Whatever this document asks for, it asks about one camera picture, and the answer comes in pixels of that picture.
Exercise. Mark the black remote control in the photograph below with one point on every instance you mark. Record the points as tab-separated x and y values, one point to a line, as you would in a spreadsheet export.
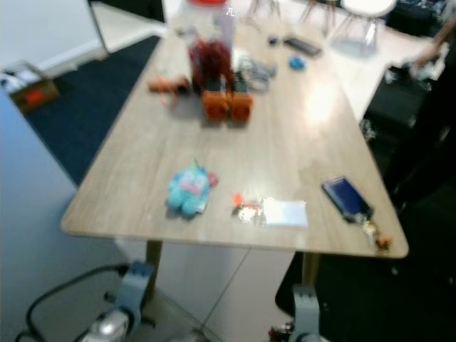
303	46

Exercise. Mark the small blue round object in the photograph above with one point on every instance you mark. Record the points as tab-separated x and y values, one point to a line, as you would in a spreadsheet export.
297	63

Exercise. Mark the white partition panel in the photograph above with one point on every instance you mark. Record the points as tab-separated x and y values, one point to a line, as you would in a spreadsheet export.
35	235

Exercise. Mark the silver metal parts pile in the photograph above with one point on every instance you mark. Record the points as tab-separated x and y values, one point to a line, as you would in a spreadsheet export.
253	71

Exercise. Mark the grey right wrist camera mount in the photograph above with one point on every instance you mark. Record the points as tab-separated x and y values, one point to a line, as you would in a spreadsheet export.
305	313

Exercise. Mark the person in dark clothes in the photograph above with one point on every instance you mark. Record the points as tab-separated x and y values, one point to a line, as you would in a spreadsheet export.
427	121

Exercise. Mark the small black card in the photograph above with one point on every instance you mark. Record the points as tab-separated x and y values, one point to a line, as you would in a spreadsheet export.
181	31

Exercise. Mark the small keys with orange tag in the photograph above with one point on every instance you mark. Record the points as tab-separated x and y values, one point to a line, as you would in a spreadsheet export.
246	206

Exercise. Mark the small black round object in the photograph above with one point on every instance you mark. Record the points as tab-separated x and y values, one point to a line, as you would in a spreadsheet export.
272	40

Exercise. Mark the white card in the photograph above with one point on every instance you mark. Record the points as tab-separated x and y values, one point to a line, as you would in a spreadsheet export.
285	212

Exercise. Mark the dark rug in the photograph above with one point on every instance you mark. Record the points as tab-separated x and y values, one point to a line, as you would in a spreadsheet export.
92	100
377	306

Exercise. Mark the wooden table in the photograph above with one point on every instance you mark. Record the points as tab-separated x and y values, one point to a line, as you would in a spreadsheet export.
135	178

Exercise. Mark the open cardboard box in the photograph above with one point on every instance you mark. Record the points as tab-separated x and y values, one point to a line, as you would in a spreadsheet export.
32	91

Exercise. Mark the orange cylinder device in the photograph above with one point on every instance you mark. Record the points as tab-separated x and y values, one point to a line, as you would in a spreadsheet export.
240	107
215	105

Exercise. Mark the clear jar with red lid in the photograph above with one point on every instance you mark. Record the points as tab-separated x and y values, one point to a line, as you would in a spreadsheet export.
210	50

